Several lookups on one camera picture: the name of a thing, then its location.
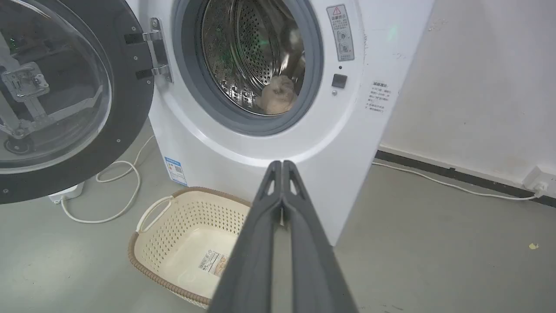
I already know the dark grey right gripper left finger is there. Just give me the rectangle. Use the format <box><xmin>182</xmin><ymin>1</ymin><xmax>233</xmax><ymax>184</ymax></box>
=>
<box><xmin>207</xmin><ymin>160</ymin><xmax>284</xmax><ymax>313</ymax></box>

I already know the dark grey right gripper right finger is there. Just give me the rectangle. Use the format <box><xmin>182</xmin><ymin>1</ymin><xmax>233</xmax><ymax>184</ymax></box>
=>
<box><xmin>282</xmin><ymin>160</ymin><xmax>359</xmax><ymax>313</ymax></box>

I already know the white front-load washing machine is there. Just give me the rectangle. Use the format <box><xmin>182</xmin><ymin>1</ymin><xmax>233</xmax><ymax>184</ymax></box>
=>
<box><xmin>125</xmin><ymin>0</ymin><xmax>435</xmax><ymax>246</ymax></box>

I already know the chrome door hinge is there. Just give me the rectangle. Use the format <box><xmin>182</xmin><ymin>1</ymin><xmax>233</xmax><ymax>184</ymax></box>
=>
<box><xmin>124</xmin><ymin>17</ymin><xmax>174</xmax><ymax>84</ymax></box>

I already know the round black washing machine door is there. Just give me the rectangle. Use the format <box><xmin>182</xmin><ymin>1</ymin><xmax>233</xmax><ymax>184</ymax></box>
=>
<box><xmin>0</xmin><ymin>0</ymin><xmax>155</xmax><ymax>205</ymax></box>

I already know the cream perforated laundry basket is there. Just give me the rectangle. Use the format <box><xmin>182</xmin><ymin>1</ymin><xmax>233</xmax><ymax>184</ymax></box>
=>
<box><xmin>128</xmin><ymin>187</ymin><xmax>252</xmax><ymax>309</ymax></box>

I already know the beige garment in drum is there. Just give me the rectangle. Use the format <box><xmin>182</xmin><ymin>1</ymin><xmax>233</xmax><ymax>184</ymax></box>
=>
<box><xmin>255</xmin><ymin>76</ymin><xmax>298</xmax><ymax>115</ymax></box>

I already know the white power strip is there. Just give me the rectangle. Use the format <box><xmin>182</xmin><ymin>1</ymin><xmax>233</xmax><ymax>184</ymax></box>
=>
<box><xmin>48</xmin><ymin>182</ymin><xmax>86</xmax><ymax>205</ymax></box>

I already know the white power cable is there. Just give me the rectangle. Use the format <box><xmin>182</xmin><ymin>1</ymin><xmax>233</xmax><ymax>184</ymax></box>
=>
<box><xmin>60</xmin><ymin>135</ymin><xmax>156</xmax><ymax>225</ymax></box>

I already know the thin white wall cable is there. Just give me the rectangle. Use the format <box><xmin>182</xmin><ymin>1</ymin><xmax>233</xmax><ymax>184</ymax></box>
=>
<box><xmin>372</xmin><ymin>162</ymin><xmax>539</xmax><ymax>201</ymax></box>

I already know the white wall socket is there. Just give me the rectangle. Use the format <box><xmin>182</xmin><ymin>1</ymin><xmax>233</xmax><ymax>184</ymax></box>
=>
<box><xmin>521</xmin><ymin>166</ymin><xmax>556</xmax><ymax>199</ymax></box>

